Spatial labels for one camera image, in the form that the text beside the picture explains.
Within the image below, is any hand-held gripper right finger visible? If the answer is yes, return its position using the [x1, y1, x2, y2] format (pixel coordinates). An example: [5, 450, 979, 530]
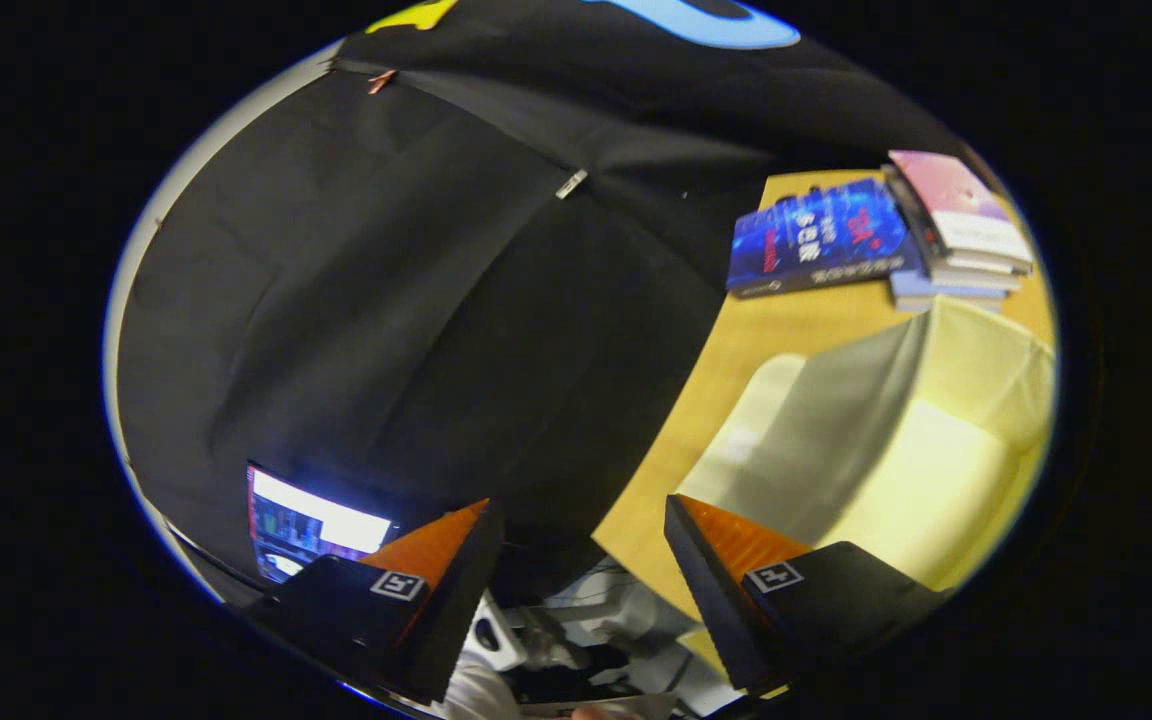
[664, 494, 947, 693]

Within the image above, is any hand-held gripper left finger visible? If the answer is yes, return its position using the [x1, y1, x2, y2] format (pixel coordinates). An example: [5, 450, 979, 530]
[246, 498, 505, 704]

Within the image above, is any cream fabric storage box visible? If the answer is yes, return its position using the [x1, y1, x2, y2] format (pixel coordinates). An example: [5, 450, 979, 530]
[676, 295, 1057, 593]

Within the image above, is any lit computer monitor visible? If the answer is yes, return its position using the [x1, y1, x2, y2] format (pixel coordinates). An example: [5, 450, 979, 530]
[246, 463, 399, 583]

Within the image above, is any blue cover book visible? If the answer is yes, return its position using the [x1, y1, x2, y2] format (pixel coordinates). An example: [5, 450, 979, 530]
[726, 178, 923, 300]

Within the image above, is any pale blue book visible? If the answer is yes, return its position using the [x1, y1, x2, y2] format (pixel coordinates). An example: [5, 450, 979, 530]
[889, 268, 1009, 313]

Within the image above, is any white-edged book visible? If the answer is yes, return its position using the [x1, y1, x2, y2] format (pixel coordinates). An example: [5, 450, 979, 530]
[911, 250, 1025, 293]

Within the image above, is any pink cover book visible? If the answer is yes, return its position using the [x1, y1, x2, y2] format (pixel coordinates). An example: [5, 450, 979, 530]
[886, 150, 1035, 267]

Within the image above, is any white equipment frame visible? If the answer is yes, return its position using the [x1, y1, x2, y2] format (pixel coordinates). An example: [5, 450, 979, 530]
[466, 565, 737, 719]

